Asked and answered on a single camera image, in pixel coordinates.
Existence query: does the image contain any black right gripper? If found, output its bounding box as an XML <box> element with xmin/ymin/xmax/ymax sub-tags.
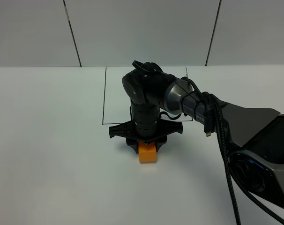
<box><xmin>109</xmin><ymin>105</ymin><xmax>183</xmax><ymax>154</ymax></box>

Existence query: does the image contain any black braided cable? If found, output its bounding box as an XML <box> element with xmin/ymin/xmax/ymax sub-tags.
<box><xmin>186</xmin><ymin>77</ymin><xmax>284</xmax><ymax>225</ymax></box>

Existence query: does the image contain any orange cube block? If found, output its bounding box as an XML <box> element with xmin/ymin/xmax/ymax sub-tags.
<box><xmin>138</xmin><ymin>142</ymin><xmax>157</xmax><ymax>163</ymax></box>

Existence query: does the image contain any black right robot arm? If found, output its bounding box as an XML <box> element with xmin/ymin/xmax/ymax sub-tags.
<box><xmin>109</xmin><ymin>61</ymin><xmax>284</xmax><ymax>209</ymax></box>

